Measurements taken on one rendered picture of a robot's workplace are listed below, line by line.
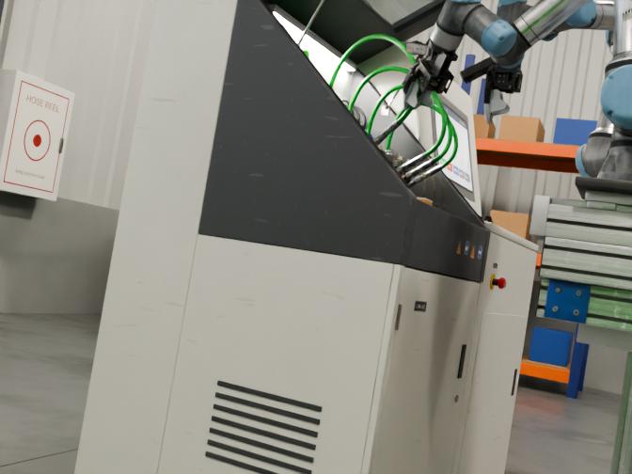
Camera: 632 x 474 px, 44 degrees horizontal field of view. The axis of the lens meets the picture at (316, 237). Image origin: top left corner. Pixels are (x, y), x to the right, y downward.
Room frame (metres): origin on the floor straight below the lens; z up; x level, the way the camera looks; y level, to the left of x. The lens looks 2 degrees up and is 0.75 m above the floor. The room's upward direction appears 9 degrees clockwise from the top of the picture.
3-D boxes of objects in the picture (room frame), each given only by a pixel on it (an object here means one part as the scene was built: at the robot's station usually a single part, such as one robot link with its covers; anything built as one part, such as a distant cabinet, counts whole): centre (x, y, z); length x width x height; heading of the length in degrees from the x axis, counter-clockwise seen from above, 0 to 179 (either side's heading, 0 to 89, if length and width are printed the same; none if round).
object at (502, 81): (2.11, -0.43, 1.37); 0.09 x 0.08 x 0.12; 62
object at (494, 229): (2.77, -0.60, 0.96); 0.70 x 0.22 x 0.03; 152
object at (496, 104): (2.10, -0.42, 1.26); 0.06 x 0.03 x 0.09; 62
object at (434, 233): (2.11, -0.35, 0.87); 0.62 x 0.04 x 0.16; 152
